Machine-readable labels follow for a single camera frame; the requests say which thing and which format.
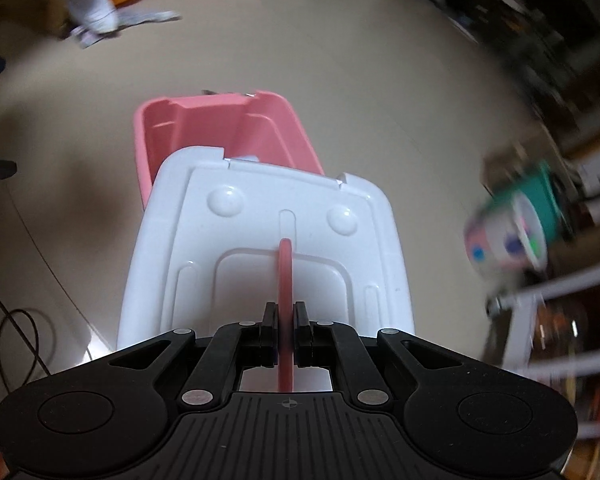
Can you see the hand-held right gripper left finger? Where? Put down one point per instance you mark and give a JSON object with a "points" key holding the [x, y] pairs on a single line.
{"points": [[270, 335]]}

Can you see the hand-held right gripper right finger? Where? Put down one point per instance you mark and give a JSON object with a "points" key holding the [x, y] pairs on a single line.
{"points": [[302, 335]]}

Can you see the pink plastic storage bin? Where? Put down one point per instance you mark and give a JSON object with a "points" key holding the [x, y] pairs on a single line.
{"points": [[205, 125]]}

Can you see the crumpled white paper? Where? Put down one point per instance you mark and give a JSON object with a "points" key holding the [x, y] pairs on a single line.
{"points": [[90, 0]]}

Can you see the printed paper wrapper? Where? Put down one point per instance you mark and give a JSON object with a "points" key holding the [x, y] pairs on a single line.
{"points": [[145, 17]]}

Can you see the pastel polka dot bucket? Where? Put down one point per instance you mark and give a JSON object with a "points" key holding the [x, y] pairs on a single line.
{"points": [[500, 242]]}

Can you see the green plastic bucket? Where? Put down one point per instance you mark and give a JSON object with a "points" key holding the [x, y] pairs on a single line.
{"points": [[540, 185]]}

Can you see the white wheeled cart frame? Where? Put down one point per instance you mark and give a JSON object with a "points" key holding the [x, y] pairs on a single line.
{"points": [[540, 290]]}

